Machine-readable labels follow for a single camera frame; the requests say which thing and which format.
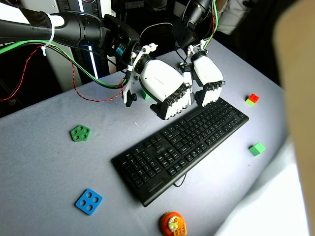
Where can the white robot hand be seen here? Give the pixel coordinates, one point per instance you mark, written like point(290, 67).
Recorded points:
point(206, 71)
point(160, 78)

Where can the black computer keyboard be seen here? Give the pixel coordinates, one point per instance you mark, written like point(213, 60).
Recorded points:
point(172, 152)

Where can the small green block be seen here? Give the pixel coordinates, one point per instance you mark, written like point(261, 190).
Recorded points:
point(145, 95)

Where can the red toy brick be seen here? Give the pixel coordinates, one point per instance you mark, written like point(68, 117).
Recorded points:
point(253, 97)

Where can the lime green toy brick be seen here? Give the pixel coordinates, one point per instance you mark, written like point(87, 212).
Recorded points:
point(250, 102)

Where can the person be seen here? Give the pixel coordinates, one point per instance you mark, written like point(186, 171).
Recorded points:
point(231, 19)

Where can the black computer tower lit strip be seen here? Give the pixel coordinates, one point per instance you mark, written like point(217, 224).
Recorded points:
point(98, 64)

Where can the green cube block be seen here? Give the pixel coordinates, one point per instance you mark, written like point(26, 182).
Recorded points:
point(256, 150)

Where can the green pentagon block with holes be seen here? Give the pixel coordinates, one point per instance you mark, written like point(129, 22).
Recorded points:
point(80, 133)

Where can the white cabinet panel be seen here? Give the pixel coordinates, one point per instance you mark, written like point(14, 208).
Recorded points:
point(61, 71)

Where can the white zip tie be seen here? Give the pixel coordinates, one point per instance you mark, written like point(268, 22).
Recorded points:
point(52, 32)

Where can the grey table cloth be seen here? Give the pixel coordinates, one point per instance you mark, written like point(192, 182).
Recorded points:
point(49, 159)

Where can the blue square block with holes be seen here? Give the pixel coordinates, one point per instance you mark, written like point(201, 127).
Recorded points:
point(89, 201)

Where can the orange toy cake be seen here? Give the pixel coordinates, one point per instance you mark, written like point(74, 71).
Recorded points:
point(167, 221)

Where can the beige blurred post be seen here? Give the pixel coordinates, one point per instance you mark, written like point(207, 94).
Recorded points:
point(302, 73)

